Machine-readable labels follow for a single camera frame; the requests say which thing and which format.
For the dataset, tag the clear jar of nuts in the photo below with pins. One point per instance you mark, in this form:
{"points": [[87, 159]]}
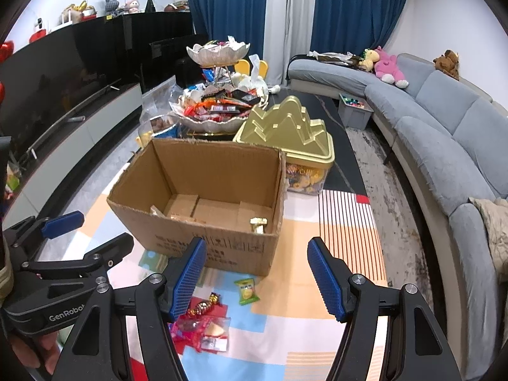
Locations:
{"points": [[160, 125]]}

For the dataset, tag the yellow child chair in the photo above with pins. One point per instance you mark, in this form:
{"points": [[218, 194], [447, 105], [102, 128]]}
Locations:
{"points": [[260, 65], [242, 65]]}

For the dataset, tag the pile of assorted snacks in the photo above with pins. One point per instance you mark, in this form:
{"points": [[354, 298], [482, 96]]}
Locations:
{"points": [[214, 107]]}

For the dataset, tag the white robot toy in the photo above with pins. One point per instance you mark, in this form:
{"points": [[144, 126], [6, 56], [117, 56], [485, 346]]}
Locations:
{"points": [[39, 27]]}

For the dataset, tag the clear plastic bag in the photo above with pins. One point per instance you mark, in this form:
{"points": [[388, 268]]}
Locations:
{"points": [[158, 95]]}

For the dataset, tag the red gold candy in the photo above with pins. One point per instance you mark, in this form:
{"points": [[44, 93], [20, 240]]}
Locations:
{"points": [[204, 306]]}

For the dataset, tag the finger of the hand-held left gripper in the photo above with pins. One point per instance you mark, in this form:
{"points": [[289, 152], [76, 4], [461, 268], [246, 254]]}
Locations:
{"points": [[107, 250], [63, 222]]}

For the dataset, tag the brown plush toy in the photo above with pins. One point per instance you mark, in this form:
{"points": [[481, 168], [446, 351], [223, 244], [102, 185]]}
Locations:
{"points": [[447, 63]]}

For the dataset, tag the yellow plush toy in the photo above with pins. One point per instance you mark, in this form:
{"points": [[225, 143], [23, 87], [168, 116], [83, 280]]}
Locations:
{"points": [[369, 57]]}

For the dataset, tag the black cone ornament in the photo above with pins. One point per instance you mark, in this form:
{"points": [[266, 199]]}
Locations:
{"points": [[150, 4]]}

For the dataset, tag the grey sheer curtain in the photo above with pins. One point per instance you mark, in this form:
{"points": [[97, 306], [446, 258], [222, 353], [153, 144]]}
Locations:
{"points": [[293, 16]]}

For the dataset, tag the black upright piano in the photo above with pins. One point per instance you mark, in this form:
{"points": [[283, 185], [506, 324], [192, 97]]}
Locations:
{"points": [[158, 27]]}

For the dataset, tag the brown cardboard box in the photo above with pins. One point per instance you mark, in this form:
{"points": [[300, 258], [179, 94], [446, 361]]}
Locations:
{"points": [[238, 254]]}

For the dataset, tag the grey rabbit plush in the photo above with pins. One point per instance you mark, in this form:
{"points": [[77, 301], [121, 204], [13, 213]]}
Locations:
{"points": [[111, 2]]}

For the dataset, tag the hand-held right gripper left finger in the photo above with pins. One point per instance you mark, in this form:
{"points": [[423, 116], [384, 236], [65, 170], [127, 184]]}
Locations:
{"points": [[186, 281]]}

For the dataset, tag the red toy car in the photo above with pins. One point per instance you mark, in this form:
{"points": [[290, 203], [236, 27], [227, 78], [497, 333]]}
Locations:
{"points": [[89, 16]]}

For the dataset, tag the gold lidded cookie tin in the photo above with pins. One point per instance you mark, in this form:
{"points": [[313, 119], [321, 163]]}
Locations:
{"points": [[285, 127]]}

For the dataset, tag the black curved television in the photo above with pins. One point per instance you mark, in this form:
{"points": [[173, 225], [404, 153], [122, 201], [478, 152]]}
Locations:
{"points": [[59, 75]]}

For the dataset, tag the white plastic bag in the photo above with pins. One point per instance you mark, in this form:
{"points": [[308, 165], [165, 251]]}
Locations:
{"points": [[250, 83]]}

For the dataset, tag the pink red snack packet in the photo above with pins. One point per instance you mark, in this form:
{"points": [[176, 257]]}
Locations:
{"points": [[184, 327]]}

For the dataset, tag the clear packet with yellow wedge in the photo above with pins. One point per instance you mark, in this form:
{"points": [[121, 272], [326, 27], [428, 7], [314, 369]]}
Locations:
{"points": [[216, 331]]}

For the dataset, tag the small green snack packet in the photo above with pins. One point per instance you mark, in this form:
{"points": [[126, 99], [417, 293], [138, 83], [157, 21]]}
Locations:
{"points": [[247, 291]]}

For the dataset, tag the red heart balloon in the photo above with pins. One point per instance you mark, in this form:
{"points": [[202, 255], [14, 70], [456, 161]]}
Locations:
{"points": [[1, 91], [6, 49]]}

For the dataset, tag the large pink plush toy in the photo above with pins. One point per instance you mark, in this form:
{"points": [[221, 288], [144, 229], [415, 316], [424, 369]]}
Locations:
{"points": [[389, 67]]}

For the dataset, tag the white small stand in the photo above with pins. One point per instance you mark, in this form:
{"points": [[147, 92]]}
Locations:
{"points": [[69, 16]]}

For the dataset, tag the white tiered snack stand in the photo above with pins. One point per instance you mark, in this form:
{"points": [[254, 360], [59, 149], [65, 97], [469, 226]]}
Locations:
{"points": [[218, 53]]}

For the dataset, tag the colourful checked tablecloth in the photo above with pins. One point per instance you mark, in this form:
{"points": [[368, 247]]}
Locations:
{"points": [[293, 325]]}

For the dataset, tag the small pink plush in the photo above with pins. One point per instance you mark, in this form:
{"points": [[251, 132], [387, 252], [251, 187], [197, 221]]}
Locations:
{"points": [[133, 6]]}

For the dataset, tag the grey television cabinet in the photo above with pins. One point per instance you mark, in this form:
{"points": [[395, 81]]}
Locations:
{"points": [[79, 139]]}

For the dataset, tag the clothes heap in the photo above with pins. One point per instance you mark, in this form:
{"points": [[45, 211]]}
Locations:
{"points": [[333, 57]]}

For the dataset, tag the person's left hand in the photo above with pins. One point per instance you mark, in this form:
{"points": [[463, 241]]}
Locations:
{"points": [[43, 349]]}

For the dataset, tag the gold foil balloon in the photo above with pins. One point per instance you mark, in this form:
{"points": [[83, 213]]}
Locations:
{"points": [[81, 7]]}

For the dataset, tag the colourful paper bags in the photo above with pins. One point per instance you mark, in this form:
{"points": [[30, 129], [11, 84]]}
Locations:
{"points": [[12, 178]]}

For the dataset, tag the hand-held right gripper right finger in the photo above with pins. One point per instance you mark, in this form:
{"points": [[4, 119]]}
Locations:
{"points": [[327, 281]]}

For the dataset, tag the blue curtain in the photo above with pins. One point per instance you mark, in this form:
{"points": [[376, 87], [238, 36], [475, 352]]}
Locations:
{"points": [[226, 8], [357, 8]]}

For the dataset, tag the stack of books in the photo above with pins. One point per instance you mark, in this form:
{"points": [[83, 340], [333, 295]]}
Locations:
{"points": [[178, 6]]}

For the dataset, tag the grey patterned rug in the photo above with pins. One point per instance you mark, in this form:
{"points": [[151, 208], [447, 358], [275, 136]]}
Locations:
{"points": [[397, 206]]}

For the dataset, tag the grey storage bin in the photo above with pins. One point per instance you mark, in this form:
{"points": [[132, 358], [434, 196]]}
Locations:
{"points": [[353, 115]]}

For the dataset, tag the grey remote control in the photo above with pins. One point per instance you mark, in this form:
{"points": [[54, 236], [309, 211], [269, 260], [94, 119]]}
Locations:
{"points": [[75, 119]]}

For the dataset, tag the grey corner sofa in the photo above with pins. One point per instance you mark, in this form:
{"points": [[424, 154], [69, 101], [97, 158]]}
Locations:
{"points": [[436, 135]]}

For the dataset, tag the beige blanket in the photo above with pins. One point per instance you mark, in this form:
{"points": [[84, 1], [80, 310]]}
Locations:
{"points": [[496, 226]]}

